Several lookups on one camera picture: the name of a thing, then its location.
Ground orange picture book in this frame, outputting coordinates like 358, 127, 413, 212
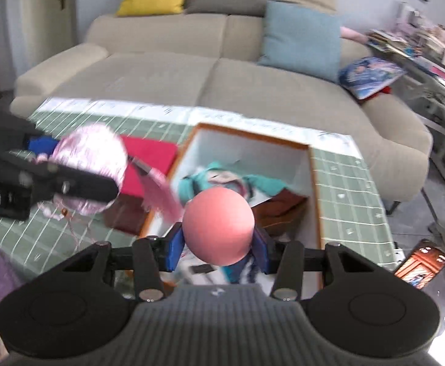
394, 238, 445, 289

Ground red cardboard box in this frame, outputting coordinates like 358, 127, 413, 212
104, 135, 179, 237

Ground pile of books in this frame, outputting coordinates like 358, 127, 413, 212
367, 2, 445, 84

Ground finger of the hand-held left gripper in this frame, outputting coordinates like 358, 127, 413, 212
0, 105, 62, 154
13, 159, 119, 207

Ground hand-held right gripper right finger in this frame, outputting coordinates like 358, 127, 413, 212
251, 229, 393, 300

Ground orange cardboard box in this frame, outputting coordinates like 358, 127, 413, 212
136, 122, 324, 288

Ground blue printed cushion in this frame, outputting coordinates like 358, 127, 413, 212
339, 56, 404, 100

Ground pink glittery ball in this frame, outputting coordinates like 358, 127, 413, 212
39, 123, 185, 224

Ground teal haired plush doll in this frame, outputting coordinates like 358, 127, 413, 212
179, 161, 290, 206

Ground green grid mat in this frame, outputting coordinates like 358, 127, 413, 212
0, 97, 399, 275

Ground grey side table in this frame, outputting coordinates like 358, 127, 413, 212
367, 2, 445, 201

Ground pink foam ball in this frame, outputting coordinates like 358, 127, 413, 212
182, 187, 255, 267

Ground grey cushion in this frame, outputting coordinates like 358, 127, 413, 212
184, 0, 269, 16

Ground blue plush bird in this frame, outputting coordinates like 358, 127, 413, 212
222, 253, 263, 285

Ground brown leather pouch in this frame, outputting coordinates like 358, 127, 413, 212
251, 188, 311, 237

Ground beige sofa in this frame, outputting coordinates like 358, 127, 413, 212
11, 0, 435, 203

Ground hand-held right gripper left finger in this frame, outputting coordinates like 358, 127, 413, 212
60, 223, 187, 302

